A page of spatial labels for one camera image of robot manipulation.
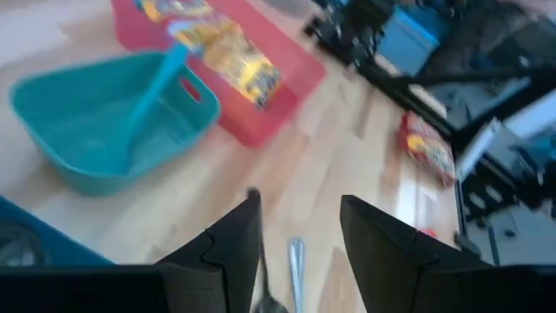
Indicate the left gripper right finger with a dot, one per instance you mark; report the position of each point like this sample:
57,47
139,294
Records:
391,269

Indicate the teal plastic spoon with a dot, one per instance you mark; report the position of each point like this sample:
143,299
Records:
152,93

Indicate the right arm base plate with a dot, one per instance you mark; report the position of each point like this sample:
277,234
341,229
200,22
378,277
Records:
343,30

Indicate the red rectangular plastic tray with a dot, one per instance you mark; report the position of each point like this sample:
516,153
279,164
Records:
278,65

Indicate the blue rectangular plastic bin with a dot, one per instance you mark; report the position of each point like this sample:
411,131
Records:
52,243

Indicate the small teal plastic basket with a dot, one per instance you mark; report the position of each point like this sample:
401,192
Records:
78,143

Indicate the yellow blue ramen packet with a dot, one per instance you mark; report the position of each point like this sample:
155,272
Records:
174,8

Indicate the red orange ramen packet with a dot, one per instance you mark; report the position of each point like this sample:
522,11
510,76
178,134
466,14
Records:
428,148

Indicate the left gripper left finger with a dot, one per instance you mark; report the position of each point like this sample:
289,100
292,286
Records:
217,269

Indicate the silver metal spoon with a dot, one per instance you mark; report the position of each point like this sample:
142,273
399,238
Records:
297,269

